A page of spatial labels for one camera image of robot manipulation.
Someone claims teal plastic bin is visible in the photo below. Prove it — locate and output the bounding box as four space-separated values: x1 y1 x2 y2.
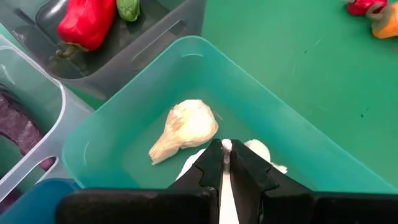
61 35 398 195

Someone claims blue plastic bin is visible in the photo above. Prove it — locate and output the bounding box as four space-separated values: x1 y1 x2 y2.
0 177 82 224

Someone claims round white garlic bulb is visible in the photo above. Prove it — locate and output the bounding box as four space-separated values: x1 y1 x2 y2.
175 138 289 224

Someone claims purple eggplant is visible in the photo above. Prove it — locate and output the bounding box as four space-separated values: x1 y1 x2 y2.
0 90 57 172

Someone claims small red pepper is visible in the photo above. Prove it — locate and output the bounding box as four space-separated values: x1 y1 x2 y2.
346 0 389 17

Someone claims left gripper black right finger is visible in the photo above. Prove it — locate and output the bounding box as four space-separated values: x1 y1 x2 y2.
229 139 398 224

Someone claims clear plastic bin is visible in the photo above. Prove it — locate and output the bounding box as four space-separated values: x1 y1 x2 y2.
0 34 96 203

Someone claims beige garlic bulb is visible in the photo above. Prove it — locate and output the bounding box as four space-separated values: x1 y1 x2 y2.
148 98 220 166

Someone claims orange carrot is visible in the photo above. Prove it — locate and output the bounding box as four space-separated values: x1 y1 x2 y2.
366 2 398 40

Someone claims dark grey plastic bin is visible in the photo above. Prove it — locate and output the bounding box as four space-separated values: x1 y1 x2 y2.
0 0 208 100

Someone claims small green pepper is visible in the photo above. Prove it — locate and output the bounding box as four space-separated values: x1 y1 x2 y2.
116 0 141 22

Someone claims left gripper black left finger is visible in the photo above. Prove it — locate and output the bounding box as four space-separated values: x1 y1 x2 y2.
55 139 224 224

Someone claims green table mat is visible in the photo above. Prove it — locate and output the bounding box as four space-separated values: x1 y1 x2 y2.
0 0 398 187

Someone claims long red pepper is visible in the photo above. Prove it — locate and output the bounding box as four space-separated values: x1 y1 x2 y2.
55 0 118 60

